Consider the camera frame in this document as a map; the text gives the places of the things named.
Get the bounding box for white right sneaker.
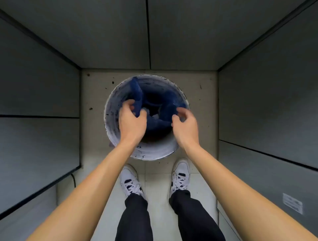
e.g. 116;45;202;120
169;159;191;198

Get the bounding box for white left sneaker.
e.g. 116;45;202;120
120;164;146;200

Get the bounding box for person's left forearm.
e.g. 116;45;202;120
26;141;139;241

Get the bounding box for grey vented cabinet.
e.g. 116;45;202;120
0;0;311;71

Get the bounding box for person's left hand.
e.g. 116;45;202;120
119;99;148;147

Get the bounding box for black trousers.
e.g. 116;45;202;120
115;190;226;241

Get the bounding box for white sneaker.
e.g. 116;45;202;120
169;159;191;198
120;164;146;200

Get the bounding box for white cabinet label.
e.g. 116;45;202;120
283;193;304;215

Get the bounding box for person's right hand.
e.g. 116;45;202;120
171;107;200;149

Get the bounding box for person's right forearm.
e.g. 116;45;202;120
184;144;317;241

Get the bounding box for blue plastic bag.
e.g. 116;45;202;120
123;76;188;136

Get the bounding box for paint-stained bucket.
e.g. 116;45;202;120
104;74;190;161

